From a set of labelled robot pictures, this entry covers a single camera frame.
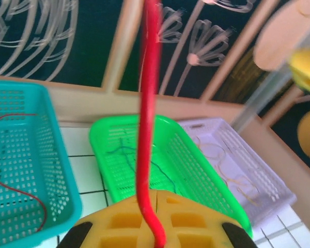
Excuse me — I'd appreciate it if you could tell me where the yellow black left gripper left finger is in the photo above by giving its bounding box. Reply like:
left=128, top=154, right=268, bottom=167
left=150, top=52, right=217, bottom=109
left=56, top=190, right=158, bottom=248

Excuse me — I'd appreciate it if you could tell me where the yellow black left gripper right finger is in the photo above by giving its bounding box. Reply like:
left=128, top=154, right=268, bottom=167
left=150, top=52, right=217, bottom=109
left=157, top=190, right=255, bottom=248

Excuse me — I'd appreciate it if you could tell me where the long yellow wire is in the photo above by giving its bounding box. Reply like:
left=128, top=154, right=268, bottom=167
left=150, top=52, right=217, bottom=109
left=216, top=165, right=263, bottom=207

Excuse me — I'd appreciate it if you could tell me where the short yellow wire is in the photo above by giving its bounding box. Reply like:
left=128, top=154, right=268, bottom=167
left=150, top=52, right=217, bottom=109
left=197, top=138, right=227, bottom=162

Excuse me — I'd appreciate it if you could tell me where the green thin wire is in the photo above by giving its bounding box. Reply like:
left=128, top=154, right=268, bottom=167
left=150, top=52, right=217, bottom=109
left=107, top=136, right=183, bottom=196

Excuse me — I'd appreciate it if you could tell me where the green plastic basket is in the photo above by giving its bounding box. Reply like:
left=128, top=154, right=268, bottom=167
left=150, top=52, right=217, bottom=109
left=89, top=115, right=254, bottom=238

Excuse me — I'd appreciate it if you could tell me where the lavender plastic basket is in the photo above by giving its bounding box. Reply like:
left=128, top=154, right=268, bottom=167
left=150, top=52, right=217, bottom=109
left=177, top=117, right=298, bottom=228

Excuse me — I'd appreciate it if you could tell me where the teal plastic basket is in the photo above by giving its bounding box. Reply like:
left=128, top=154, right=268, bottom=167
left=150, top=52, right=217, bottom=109
left=0, top=80, right=83, bottom=248

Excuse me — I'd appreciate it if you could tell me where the aluminium frame post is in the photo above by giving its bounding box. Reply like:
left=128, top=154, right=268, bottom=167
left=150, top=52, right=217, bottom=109
left=231, top=30, right=310, bottom=132

